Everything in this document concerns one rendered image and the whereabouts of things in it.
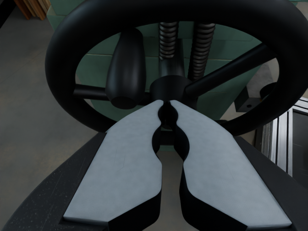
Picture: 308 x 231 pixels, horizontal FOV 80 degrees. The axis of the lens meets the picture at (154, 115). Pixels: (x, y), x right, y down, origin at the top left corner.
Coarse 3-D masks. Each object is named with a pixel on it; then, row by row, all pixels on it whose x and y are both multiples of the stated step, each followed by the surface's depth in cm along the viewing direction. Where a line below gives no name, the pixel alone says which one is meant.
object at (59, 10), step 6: (54, 0) 30; (60, 0) 30; (66, 0) 30; (72, 0) 30; (78, 0) 30; (54, 6) 31; (60, 6) 31; (66, 6) 31; (72, 6) 31; (60, 12) 32; (66, 12) 32
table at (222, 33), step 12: (300, 0) 29; (156, 24) 23; (180, 24) 23; (192, 24) 23; (216, 24) 23; (144, 36) 24; (156, 36) 24; (180, 36) 24; (192, 36) 24; (216, 36) 24; (228, 36) 24; (240, 36) 24; (252, 36) 24
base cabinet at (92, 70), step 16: (80, 64) 43; (96, 64) 43; (208, 64) 42; (224, 64) 42; (80, 80) 49; (96, 80) 48; (240, 80) 47; (208, 96) 53; (224, 96) 53; (112, 112) 64; (128, 112) 63; (208, 112) 62; (224, 112) 62
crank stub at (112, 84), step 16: (128, 32) 13; (128, 48) 12; (112, 64) 11; (128, 64) 11; (144, 64) 12; (112, 80) 10; (128, 80) 10; (144, 80) 11; (112, 96) 11; (128, 96) 10
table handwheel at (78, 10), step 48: (96, 0) 12; (144, 0) 11; (192, 0) 11; (240, 0) 11; (288, 0) 12; (48, 48) 16; (288, 48) 14; (96, 96) 22; (144, 96) 22; (192, 96) 21; (288, 96) 20
